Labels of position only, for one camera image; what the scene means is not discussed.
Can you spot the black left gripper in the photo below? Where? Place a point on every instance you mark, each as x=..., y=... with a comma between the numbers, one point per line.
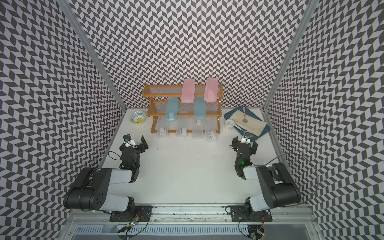
x=144, y=144

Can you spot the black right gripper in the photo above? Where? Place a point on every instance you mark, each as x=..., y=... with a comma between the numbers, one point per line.
x=235, y=143

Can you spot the clear pencil case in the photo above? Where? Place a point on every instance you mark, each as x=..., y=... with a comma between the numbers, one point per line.
x=162, y=128
x=182, y=126
x=198, y=129
x=210, y=129

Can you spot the teal pencil case with label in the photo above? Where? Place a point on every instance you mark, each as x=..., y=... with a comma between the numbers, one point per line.
x=172, y=109

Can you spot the teal pencil case plain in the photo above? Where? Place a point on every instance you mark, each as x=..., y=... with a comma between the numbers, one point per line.
x=199, y=108

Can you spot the pink pencil case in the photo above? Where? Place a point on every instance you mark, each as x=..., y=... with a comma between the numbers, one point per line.
x=188, y=91
x=211, y=90

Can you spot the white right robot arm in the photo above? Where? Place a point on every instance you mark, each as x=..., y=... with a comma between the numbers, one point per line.
x=278, y=189

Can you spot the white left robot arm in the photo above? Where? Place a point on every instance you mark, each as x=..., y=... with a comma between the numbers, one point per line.
x=160, y=171

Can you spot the wooden three-tier shelf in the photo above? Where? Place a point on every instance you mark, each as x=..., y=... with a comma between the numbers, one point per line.
x=157, y=108

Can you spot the beige cloth napkin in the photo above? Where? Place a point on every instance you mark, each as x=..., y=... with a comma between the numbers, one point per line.
x=253, y=125

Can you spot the teal plastic tray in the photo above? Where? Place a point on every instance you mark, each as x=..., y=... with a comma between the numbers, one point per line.
x=251, y=114

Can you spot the patterned ceramic bowl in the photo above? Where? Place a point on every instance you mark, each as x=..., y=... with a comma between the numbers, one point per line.
x=138, y=117

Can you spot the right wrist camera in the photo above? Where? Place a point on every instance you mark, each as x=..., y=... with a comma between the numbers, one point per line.
x=246, y=137

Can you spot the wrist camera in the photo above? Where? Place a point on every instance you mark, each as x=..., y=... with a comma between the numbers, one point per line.
x=128, y=141
x=246, y=137

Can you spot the large white-handled spoon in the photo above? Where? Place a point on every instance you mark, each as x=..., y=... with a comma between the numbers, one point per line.
x=244, y=131

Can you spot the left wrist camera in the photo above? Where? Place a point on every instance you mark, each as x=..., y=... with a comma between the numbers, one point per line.
x=128, y=141

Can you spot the small pink-handled spoon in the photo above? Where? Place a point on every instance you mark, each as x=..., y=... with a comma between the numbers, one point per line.
x=245, y=120

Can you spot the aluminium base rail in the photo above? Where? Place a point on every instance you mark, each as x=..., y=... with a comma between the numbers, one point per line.
x=194, y=221

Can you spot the aluminium corner post right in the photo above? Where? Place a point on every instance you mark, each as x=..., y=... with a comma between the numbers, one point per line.
x=309, y=12

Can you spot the aluminium corner post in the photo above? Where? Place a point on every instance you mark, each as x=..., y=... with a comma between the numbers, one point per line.
x=309, y=12
x=73, y=21

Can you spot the aluminium corner post left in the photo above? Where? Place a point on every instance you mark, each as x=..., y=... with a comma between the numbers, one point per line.
x=73, y=21

